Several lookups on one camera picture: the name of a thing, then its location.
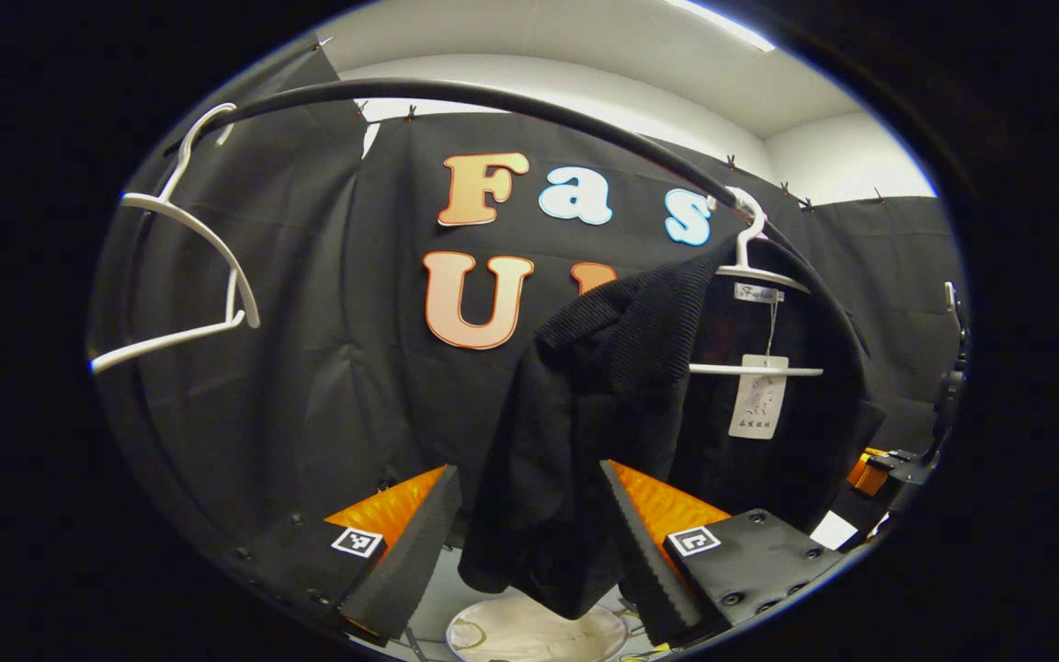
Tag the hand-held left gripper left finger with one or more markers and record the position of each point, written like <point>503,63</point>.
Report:
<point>415,561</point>

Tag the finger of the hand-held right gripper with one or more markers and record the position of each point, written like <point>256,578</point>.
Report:
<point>866,473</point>

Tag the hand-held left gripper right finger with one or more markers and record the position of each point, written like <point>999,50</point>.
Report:
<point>644,570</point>

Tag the white laundry hamper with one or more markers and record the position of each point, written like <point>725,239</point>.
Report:
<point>529,634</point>

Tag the black knit garment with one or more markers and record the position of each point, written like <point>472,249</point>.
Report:
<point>566,441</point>

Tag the white plastic hanger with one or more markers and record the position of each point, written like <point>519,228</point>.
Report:
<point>741,370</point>
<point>208,241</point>

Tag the black metal clothes rack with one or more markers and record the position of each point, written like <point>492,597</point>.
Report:
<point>456,89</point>

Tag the white floor board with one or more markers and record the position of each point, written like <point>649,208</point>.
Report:
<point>833,530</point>

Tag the black stand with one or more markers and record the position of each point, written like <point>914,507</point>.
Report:
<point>954,386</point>

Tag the black backdrop cloth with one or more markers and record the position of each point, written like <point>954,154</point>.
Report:
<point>327,368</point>

